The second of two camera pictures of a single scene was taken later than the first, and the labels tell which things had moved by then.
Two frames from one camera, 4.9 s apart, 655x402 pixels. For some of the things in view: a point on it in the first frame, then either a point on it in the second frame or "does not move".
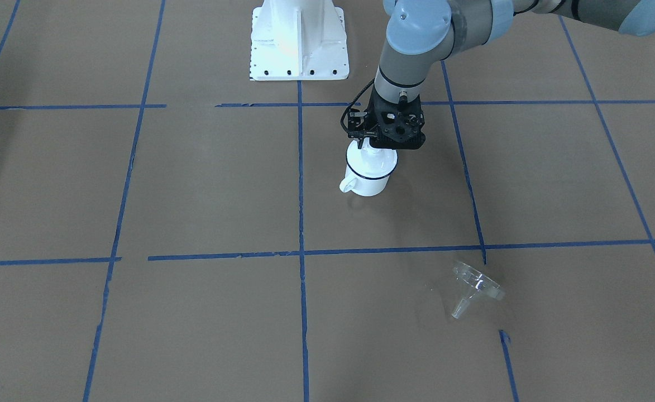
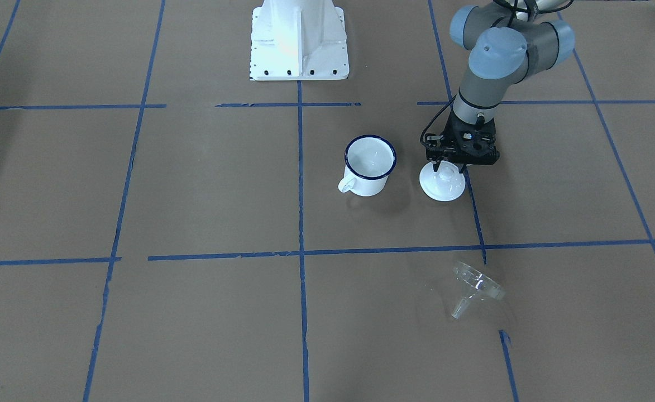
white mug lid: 369,161 → 446,184
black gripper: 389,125 → 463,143
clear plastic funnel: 471,281 does not move
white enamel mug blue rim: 368,169 does not move
